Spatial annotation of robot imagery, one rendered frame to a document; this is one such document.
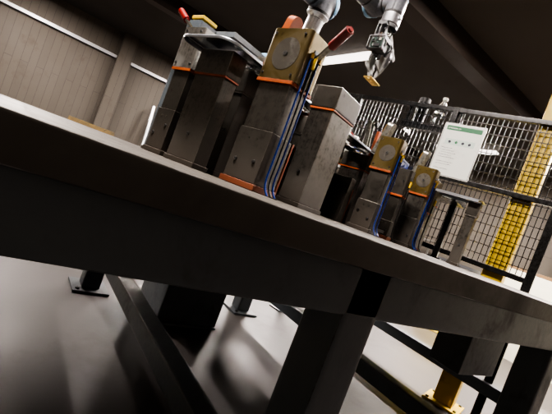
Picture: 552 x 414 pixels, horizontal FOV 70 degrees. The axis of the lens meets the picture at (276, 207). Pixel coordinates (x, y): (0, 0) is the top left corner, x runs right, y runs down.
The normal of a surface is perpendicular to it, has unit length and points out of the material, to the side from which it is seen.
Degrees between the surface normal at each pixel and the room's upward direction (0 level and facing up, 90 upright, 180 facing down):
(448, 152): 90
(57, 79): 90
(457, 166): 90
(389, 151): 90
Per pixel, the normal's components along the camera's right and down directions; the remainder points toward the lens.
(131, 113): 0.54, 0.22
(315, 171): 0.74, 0.30
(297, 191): -0.58, -0.20
